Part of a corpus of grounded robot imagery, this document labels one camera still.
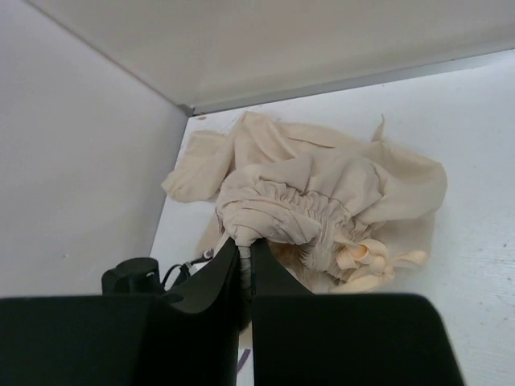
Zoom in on aluminium table edge rail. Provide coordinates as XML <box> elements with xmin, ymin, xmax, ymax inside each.
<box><xmin>34</xmin><ymin>1</ymin><xmax>514</xmax><ymax>107</ymax></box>

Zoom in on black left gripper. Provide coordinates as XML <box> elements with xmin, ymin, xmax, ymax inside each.
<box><xmin>100</xmin><ymin>248</ymin><xmax>218</xmax><ymax>301</ymax></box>

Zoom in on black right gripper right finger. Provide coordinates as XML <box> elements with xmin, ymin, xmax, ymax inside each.
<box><xmin>251</xmin><ymin>239</ymin><xmax>464</xmax><ymax>385</ymax></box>

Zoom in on beige drawstring trousers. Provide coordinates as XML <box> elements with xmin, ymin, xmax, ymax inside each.
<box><xmin>163</xmin><ymin>112</ymin><xmax>447</xmax><ymax>326</ymax></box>

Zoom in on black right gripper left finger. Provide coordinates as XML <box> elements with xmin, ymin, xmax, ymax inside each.
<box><xmin>1</xmin><ymin>240</ymin><xmax>240</xmax><ymax>385</ymax></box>

